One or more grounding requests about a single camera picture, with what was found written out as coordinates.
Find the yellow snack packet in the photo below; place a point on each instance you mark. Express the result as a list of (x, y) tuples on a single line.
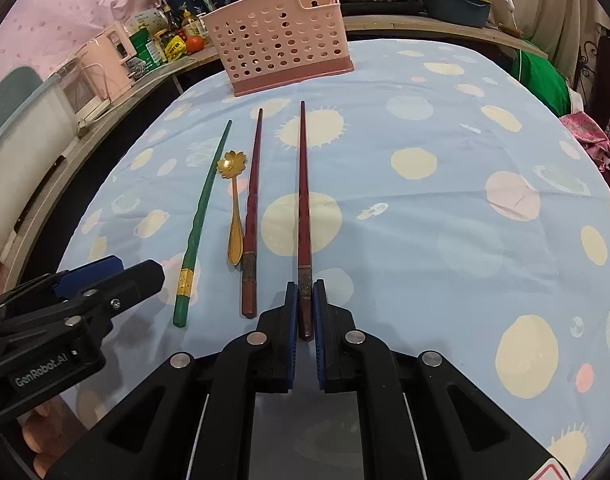
[(175, 47)]

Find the dark red chopstick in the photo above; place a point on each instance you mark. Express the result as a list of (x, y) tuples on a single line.
[(303, 210)]

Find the white plastic tub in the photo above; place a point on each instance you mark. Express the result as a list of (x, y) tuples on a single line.
[(15, 185)]

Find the yellow cap oil bottle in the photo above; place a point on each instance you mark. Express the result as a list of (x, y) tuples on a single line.
[(192, 22)]

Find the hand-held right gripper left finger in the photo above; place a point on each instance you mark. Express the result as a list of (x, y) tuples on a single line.
[(290, 345)]

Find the pink floral cloth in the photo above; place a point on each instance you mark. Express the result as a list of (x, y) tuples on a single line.
[(595, 150)]

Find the dark metal chair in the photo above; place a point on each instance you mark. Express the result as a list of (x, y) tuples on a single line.
[(600, 75)]

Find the gold flower spoon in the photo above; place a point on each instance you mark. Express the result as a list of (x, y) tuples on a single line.
[(233, 162)]

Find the maroon twisted chopstick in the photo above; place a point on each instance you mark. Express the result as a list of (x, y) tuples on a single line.
[(252, 200)]

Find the pink electric appliance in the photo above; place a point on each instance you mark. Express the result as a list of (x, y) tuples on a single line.
[(115, 55)]

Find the beige curtain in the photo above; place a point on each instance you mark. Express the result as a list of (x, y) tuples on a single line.
[(545, 0)]

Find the blue planter box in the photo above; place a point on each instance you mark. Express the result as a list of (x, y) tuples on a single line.
[(455, 10)]

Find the green cloth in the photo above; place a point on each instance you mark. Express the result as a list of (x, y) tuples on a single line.
[(542, 85)]

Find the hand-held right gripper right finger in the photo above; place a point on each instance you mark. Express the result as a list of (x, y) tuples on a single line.
[(319, 350)]

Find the pink dotted cloth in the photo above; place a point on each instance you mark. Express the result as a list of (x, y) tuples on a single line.
[(60, 5)]

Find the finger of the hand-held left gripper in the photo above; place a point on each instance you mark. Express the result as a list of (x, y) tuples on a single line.
[(135, 277), (92, 270)]

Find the red tomato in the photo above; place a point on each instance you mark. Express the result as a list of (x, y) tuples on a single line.
[(195, 43)]

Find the blue dotted tablecloth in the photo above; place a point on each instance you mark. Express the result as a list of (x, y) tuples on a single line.
[(435, 210)]

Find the pink perforated utensil basket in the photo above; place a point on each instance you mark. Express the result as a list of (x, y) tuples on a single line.
[(285, 55)]

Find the dark sauce bottle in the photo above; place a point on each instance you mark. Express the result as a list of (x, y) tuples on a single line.
[(170, 19)]

